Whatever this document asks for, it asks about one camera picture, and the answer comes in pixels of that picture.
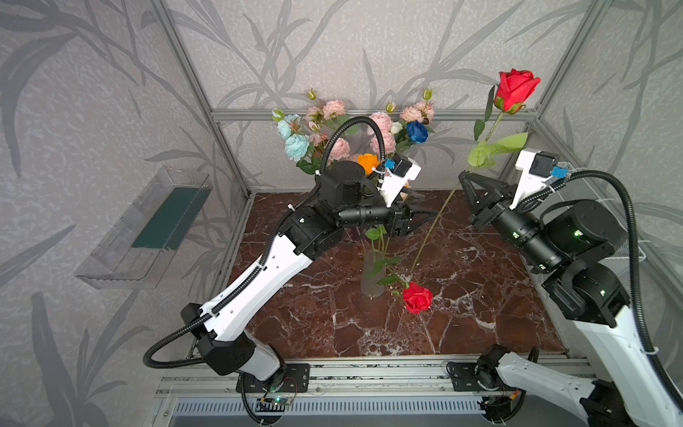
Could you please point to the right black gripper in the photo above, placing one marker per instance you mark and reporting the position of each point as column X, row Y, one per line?
column 491, row 205

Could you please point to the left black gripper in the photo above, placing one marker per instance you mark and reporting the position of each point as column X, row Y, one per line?
column 400, row 218

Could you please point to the orange rose stem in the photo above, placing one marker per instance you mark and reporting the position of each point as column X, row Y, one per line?
column 369, row 162

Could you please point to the blue rose stem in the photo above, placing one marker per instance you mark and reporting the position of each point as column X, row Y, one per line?
column 417, row 132

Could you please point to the pink peony stem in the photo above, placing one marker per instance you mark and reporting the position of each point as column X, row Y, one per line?
column 340, row 151

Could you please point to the pink ranunculus stem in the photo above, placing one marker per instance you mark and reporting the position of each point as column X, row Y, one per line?
column 384, row 123

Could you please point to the red rose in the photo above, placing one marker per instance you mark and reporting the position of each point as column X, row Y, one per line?
column 472, row 126

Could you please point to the pale green hydrangea stem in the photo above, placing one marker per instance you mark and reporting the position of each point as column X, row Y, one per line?
column 298, row 148

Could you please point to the pink white carnation stem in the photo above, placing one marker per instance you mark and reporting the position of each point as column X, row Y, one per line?
column 336, row 109

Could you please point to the clear frosted glass vase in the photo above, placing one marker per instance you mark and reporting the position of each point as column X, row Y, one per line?
column 369, row 286

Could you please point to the pink lisianthus flower stem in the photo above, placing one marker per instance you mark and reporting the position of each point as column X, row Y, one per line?
column 422, row 112

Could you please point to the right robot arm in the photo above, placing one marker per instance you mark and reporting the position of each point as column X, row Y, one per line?
column 639, row 391

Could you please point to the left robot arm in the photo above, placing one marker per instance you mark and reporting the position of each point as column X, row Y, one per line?
column 345, row 196

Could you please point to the pink rose bouquet stem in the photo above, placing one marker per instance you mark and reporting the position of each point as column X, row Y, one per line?
column 317, row 133

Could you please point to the green circuit board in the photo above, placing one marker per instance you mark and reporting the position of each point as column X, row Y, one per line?
column 277, row 403

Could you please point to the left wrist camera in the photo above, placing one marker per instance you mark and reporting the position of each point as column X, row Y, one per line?
column 397, row 172

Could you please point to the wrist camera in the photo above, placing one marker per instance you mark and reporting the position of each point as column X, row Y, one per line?
column 537, row 168
column 397, row 172

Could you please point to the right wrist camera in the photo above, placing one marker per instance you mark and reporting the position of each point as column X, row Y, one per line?
column 537, row 168

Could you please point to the white wire mesh basket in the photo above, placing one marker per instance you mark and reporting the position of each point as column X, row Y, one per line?
column 587, row 232

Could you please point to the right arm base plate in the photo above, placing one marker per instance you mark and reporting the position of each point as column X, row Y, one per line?
column 472, row 377

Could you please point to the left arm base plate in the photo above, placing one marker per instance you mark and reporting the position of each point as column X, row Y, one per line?
column 290, row 378

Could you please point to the aluminium front rail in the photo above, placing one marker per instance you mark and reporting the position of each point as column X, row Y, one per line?
column 402, row 376

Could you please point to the clear acrylic wall shelf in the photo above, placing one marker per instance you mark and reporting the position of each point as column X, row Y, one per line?
column 137, row 251

